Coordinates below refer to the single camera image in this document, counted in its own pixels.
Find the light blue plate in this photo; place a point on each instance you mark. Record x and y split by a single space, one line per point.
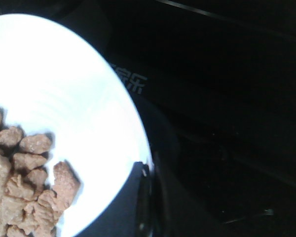
52 81

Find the brown meat pieces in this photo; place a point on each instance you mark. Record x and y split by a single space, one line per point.
28 208

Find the black glass gas cooktop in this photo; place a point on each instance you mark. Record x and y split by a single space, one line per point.
219 105

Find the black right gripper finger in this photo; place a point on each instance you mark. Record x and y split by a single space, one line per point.
128 215

